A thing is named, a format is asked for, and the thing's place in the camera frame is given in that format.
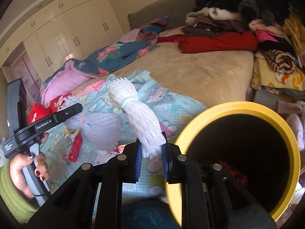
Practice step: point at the lavender sweater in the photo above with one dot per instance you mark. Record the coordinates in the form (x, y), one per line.
(297, 128)

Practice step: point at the brown striped knit garment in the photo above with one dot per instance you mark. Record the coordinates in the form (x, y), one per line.
(281, 62)

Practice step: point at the yellow printed blanket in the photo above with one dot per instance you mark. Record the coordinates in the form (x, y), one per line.
(264, 76)

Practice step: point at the crimson cloth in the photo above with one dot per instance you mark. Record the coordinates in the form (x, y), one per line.
(169, 38)

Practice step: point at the blue floral quilt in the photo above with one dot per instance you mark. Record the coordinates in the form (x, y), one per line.
(107, 54)

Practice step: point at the red folded cloth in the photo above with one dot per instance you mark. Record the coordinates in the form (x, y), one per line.
(214, 43)

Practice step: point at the pink printed door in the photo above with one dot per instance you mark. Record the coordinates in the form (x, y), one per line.
(26, 71)

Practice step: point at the person's left hand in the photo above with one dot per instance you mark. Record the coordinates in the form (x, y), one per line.
(19, 179)

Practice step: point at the white foam net bundle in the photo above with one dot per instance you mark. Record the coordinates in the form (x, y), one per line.
(140, 121)

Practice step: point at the striped pillow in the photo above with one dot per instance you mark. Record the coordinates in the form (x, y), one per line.
(154, 25)

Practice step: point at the light pink pillow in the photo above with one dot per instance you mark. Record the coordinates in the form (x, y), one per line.
(131, 35)

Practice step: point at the pink printed blanket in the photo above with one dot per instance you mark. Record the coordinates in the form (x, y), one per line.
(93, 87)

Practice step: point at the white foam fruit net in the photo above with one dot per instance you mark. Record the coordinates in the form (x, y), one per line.
(100, 128)

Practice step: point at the grey bed headboard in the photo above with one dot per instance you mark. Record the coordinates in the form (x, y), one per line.
(147, 16)

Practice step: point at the yellow-rimmed black trash bin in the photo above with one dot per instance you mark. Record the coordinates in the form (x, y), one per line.
(238, 109)

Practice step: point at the white fleece garment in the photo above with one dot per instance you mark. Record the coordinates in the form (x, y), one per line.
(219, 13)

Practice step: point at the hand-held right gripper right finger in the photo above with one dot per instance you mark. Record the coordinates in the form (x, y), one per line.
(166, 164)

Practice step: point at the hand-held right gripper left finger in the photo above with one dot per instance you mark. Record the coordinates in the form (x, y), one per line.
(138, 162)

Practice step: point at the brown folded clothes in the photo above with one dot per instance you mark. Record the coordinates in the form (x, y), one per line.
(214, 27)

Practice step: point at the cream wardrobe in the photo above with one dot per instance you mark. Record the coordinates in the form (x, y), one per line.
(59, 28)

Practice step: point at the light blue printed sheet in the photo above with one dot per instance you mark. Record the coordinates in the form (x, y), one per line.
(176, 100)

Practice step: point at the red candy wrapper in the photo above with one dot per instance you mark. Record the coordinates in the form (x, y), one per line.
(75, 148)

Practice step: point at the red floral cloth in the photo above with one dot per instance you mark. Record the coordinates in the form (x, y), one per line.
(38, 112)

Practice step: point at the beige bed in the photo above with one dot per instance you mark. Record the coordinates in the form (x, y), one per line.
(202, 76)

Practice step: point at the grey knit garment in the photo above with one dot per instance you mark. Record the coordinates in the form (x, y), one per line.
(257, 7)

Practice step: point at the pink garment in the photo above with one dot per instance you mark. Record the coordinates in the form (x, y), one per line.
(264, 31)

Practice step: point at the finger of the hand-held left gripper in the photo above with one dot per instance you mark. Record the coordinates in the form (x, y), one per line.
(69, 112)

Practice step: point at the yellow fuzzy garment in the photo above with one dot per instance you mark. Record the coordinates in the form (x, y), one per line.
(295, 31)

